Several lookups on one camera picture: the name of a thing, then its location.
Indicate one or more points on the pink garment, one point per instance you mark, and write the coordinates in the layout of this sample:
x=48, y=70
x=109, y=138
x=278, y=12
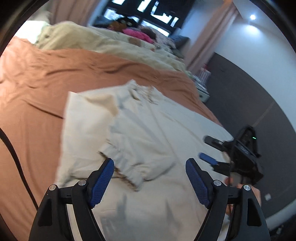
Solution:
x=145, y=35

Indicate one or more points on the left pink curtain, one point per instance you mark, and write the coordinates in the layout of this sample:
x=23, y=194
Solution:
x=77, y=11

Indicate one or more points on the white nightstand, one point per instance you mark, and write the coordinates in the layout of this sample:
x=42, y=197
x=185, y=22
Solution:
x=202, y=90

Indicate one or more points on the cream white jacket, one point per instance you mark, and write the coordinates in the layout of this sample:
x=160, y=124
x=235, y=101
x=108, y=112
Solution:
x=149, y=137

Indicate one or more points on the black plush toy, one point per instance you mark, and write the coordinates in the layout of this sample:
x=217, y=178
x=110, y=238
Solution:
x=129, y=22

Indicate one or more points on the right hand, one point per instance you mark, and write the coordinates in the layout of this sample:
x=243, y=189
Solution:
x=253, y=192

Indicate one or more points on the pink curtain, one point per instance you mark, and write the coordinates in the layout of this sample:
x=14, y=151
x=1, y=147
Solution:
x=77, y=11
x=204, y=47

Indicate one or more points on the beige duvet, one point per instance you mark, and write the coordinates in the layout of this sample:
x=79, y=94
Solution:
x=69, y=35

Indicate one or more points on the white pillow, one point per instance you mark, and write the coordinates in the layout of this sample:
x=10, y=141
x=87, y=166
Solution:
x=30, y=30

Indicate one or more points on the floral clothes pile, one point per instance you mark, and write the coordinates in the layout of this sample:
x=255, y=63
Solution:
x=163, y=40

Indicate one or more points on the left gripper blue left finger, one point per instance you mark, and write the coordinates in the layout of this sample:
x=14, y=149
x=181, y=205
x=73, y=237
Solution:
x=98, y=182

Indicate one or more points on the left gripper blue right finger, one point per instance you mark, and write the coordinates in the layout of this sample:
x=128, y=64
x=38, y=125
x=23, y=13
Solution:
x=201, y=182

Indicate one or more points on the blue cushion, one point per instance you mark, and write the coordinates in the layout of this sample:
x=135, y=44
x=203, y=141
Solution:
x=179, y=40

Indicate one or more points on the white rack on nightstand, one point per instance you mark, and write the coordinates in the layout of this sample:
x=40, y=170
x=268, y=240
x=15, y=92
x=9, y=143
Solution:
x=203, y=75

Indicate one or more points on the orange bed sheet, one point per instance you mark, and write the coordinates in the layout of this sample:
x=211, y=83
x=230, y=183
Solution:
x=34, y=88

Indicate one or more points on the right pink curtain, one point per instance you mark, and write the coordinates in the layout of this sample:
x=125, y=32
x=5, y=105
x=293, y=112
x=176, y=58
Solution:
x=204, y=47

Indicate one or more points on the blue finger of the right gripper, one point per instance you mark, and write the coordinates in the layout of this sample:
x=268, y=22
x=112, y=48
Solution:
x=208, y=159

